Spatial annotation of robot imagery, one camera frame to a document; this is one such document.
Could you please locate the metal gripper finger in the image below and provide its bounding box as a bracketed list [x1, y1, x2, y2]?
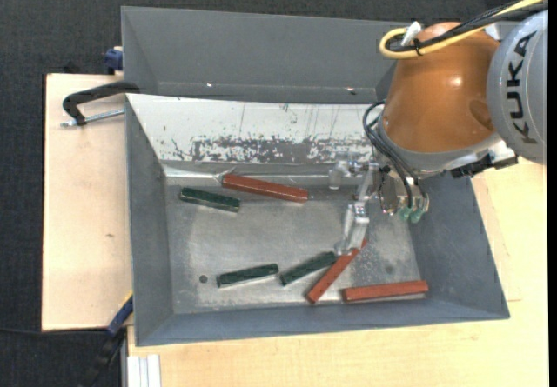
[333, 203, 370, 257]
[328, 158, 371, 191]

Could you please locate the red-brown flat block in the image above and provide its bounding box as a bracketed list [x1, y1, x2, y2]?
[305, 240, 369, 304]
[340, 280, 430, 304]
[221, 172, 310, 204]

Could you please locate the dark green flat block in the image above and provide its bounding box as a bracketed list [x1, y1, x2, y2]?
[178, 186, 242, 214]
[278, 250, 338, 287]
[216, 263, 280, 290]

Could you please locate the grey metal bin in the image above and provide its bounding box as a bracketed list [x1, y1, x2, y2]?
[120, 5, 511, 347]

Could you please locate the pale wood board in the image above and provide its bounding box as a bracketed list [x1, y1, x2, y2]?
[41, 73, 134, 332]

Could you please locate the black cylinder on white bracket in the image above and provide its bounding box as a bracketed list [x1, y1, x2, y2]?
[449, 151, 520, 180]

